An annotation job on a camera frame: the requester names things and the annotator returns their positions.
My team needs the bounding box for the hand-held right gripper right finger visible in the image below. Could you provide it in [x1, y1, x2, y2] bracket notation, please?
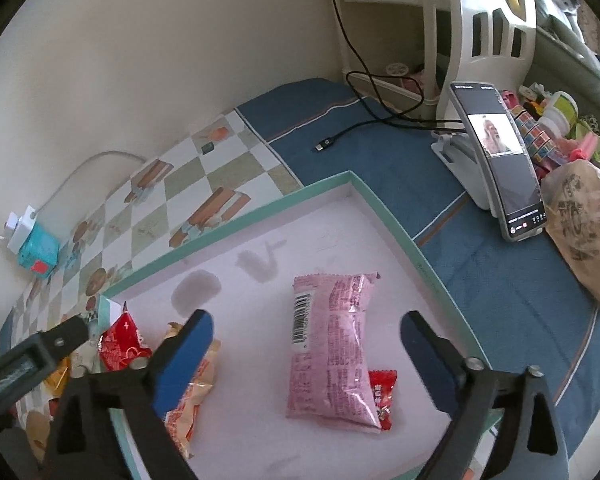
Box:
[400, 310, 571, 480]

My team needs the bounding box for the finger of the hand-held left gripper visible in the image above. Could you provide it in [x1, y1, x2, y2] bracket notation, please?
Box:
[0, 316, 92, 411]

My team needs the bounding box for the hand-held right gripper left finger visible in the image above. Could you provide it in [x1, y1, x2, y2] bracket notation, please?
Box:
[44, 308, 215, 480]

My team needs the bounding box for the beige orange snack packet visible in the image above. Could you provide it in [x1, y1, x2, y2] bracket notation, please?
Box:
[162, 322, 222, 461]

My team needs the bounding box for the small red candy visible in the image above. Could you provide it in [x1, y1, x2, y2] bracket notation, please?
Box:
[367, 369, 398, 432]

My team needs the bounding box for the red snack packet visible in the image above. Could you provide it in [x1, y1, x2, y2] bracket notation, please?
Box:
[97, 301, 153, 373]

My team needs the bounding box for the shallow teal cardboard box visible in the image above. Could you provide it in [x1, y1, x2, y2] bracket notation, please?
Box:
[97, 171, 498, 480]

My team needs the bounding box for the pink snack packet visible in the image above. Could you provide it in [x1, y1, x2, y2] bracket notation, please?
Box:
[285, 271, 382, 433]

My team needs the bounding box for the yellow snack packet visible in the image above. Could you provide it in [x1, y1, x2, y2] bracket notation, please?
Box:
[42, 355, 73, 396]

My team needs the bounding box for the small teal box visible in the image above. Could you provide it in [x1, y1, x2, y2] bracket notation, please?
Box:
[16, 222, 61, 281]

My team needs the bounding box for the white power strip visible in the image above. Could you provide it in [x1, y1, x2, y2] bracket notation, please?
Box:
[4, 204, 38, 253]

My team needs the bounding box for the smartphone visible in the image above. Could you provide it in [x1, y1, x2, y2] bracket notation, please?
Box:
[450, 81, 548, 242]

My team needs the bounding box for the white phone stand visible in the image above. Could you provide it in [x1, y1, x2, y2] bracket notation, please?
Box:
[430, 127, 501, 211]

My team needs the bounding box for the translucent plastic bag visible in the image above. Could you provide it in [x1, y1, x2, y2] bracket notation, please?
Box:
[540, 160, 600, 316]

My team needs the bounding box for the green white plastic cup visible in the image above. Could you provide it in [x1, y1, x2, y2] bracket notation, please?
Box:
[542, 91, 581, 136]

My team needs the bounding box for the white power cable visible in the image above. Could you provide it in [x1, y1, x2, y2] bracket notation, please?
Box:
[35, 150, 148, 213]

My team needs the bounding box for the black charging cable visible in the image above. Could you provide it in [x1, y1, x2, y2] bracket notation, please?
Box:
[307, 0, 473, 153]

